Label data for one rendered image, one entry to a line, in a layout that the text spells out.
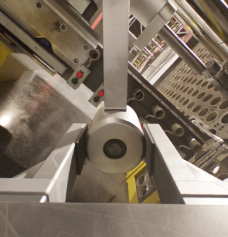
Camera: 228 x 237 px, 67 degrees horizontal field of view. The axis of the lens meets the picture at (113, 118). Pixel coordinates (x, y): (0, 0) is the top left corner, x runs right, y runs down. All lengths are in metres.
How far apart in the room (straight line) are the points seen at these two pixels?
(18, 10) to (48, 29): 0.20
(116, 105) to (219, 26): 1.01
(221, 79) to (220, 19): 0.54
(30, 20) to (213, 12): 1.04
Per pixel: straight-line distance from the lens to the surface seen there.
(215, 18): 1.12
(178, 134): 1.17
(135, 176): 2.06
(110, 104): 0.15
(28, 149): 1.47
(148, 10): 1.33
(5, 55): 1.11
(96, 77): 1.17
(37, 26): 1.31
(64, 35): 1.25
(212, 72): 1.50
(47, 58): 1.18
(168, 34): 1.40
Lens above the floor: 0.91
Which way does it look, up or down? 14 degrees down
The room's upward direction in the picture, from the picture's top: 43 degrees clockwise
